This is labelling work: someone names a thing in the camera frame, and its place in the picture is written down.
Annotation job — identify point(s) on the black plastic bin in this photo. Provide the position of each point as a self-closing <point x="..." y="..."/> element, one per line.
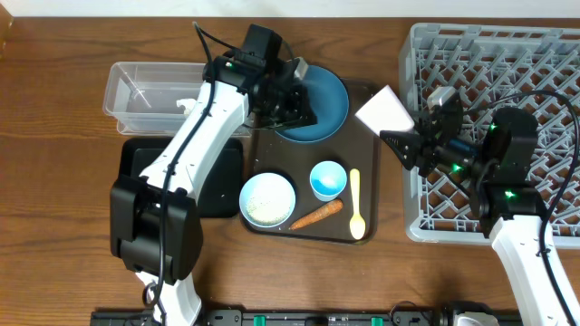
<point x="218" y="197"/>

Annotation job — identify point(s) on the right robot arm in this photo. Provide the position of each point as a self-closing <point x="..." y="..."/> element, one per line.
<point x="511" y="212"/>

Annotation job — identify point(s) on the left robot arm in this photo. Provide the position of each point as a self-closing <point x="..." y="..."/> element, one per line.
<point x="155" y="227"/>

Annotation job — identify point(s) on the orange carrot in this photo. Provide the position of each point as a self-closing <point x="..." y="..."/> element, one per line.
<point x="319" y="214"/>

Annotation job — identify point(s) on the light blue plastic cup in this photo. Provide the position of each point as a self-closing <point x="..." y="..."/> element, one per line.
<point x="328" y="180"/>

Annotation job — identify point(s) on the cream plastic spoon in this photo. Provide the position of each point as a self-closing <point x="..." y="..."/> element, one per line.
<point x="357" y="224"/>

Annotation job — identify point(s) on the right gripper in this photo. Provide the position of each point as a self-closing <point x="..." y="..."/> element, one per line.
<point x="423" y="148"/>

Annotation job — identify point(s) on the clear plastic bin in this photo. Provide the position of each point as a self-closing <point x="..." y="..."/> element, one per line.
<point x="142" y="96"/>

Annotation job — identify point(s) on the pink plastic cup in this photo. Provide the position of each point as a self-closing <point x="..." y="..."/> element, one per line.
<point x="384" y="112"/>

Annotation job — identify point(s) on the dark blue plate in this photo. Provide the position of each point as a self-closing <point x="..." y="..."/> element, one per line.
<point x="329" y="101"/>

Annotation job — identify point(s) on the light blue rice bowl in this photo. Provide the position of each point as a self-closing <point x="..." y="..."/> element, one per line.
<point x="267" y="200"/>

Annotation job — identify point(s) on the white tissue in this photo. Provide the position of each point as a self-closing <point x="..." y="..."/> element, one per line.
<point x="186" y="105"/>

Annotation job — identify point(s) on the grey dishwasher rack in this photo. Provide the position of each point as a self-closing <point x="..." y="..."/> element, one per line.
<point x="485" y="63"/>

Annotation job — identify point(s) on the dark brown serving tray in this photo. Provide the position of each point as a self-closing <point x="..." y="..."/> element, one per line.
<point x="352" y="146"/>

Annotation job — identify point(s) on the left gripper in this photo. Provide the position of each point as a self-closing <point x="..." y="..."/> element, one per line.
<point x="300" y="113"/>

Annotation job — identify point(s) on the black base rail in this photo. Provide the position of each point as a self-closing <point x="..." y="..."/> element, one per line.
<point x="238" y="318"/>

